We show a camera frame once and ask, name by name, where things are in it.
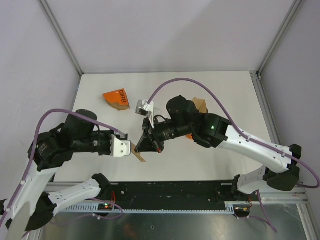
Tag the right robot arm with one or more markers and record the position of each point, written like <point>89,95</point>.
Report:
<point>278,171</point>

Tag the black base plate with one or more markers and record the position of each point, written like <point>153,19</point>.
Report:
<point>174,194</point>

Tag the orange coffee filter box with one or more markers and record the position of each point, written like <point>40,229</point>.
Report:
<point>117,99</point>

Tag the brown paper coffee filter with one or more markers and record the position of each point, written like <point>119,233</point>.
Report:
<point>200,105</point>

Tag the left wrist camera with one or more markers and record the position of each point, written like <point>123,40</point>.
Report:
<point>120,148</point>

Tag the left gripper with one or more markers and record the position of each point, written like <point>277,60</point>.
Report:
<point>108,151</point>

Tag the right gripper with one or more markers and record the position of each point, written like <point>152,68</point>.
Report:
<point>146,144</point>

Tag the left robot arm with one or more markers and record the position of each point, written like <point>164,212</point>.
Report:
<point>60,133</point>

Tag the grey cable duct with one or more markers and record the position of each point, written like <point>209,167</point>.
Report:
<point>102,208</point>

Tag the clear glass dripper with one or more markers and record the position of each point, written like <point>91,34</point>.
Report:
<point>157,112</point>

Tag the orange glass carafe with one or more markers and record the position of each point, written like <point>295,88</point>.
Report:
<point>189,136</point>

